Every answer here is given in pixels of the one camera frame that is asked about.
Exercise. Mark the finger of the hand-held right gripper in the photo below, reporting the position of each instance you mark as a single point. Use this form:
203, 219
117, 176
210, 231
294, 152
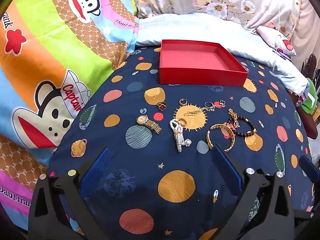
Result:
308, 165

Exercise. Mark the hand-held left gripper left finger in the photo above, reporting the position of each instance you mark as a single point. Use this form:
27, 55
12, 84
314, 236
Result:
97, 165

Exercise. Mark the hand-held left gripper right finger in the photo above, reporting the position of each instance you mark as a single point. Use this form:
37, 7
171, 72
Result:
225, 165

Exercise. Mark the gold cuff bangle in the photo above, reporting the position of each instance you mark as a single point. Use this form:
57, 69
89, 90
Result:
228, 132

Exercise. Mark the gold wrist watch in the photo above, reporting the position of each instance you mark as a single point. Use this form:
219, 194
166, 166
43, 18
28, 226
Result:
150, 123

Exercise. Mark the red cardboard box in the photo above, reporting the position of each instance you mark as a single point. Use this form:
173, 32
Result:
200, 76

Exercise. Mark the pearl earring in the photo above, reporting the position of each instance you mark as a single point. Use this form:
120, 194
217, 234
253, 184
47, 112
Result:
188, 143

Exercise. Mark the navy planet print sheet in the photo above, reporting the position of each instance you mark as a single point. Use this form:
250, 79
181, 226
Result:
155, 155

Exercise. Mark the red clover charm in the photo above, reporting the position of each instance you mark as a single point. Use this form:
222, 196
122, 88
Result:
221, 103

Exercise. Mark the green cloth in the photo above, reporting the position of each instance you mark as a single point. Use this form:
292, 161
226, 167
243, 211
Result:
310, 100

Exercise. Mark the small hoop earring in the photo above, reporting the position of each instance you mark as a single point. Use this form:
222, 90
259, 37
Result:
180, 103

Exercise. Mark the purple flat object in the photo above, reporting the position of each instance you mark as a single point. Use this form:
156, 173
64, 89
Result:
283, 53

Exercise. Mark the colourful monkey print blanket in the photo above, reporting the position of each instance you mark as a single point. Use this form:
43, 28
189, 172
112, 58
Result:
50, 42

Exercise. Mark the pink plush pillow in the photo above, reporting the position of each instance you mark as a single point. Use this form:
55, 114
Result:
275, 37

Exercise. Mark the beige curtain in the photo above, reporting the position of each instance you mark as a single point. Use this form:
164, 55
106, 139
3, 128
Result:
306, 30

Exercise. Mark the light blue quilt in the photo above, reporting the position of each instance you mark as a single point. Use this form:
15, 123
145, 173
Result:
200, 27

